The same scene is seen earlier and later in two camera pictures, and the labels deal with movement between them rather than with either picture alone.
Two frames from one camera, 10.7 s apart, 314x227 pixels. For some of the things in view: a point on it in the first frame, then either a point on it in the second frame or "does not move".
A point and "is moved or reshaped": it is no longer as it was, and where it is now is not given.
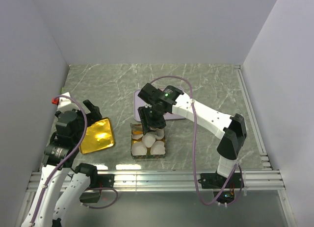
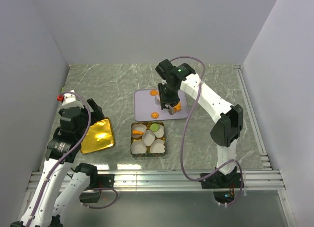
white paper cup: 138,148 does not move
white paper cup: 148,138 does not move
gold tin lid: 98,136 does not move
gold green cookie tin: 151,145 does not move
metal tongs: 132,125 is moved or reshaped
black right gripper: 146,122 to 164,100
